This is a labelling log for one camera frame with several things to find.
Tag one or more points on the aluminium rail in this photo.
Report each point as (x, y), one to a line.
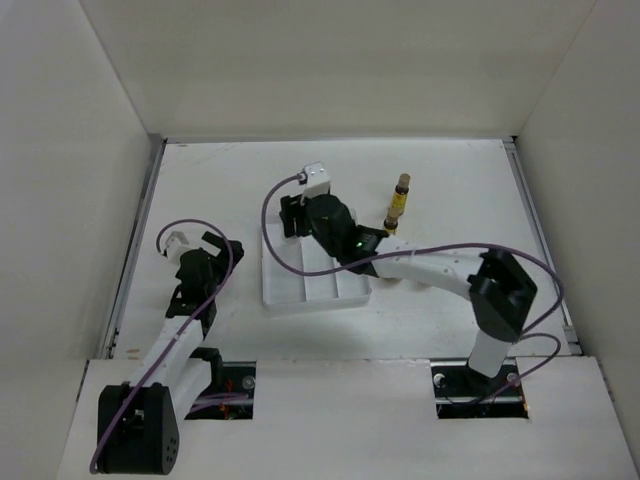
(113, 321)
(512, 153)

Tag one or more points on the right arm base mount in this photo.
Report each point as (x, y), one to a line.
(462, 393)

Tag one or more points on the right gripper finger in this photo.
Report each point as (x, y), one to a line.
(289, 215)
(304, 227)

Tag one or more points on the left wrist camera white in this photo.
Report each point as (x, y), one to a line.
(176, 245)

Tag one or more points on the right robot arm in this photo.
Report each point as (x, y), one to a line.
(498, 288)

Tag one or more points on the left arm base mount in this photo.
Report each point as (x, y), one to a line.
(235, 390)

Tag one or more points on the amber bottle gold cap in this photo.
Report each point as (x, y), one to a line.
(400, 194)
(391, 221)

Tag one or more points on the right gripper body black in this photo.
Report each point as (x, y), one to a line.
(325, 241)

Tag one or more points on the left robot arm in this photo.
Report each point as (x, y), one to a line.
(138, 424)

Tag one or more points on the white three-compartment tray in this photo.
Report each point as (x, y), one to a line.
(285, 293)

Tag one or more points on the right aluminium rail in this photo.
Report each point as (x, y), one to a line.
(512, 153)

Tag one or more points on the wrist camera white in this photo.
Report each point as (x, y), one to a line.
(314, 180)
(176, 245)

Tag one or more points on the left aluminium rail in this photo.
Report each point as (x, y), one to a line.
(113, 321)

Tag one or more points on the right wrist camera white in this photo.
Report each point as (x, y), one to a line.
(314, 180)

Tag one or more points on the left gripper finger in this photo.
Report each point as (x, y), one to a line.
(212, 239)
(211, 250)

